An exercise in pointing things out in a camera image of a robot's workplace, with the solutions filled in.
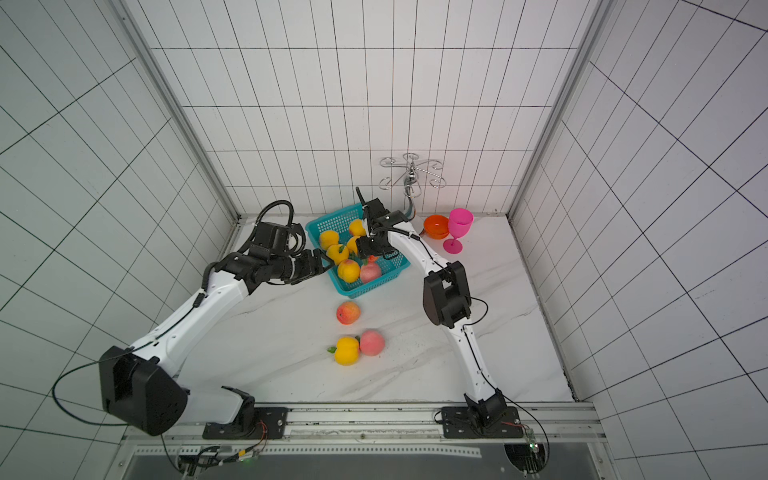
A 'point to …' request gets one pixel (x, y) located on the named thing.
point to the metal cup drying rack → (412, 189)
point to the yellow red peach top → (349, 271)
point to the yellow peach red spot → (352, 245)
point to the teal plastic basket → (339, 223)
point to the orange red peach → (372, 258)
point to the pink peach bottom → (370, 271)
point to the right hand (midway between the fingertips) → (374, 244)
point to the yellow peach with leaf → (329, 238)
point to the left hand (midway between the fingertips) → (322, 272)
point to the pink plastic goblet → (459, 224)
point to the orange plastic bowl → (436, 226)
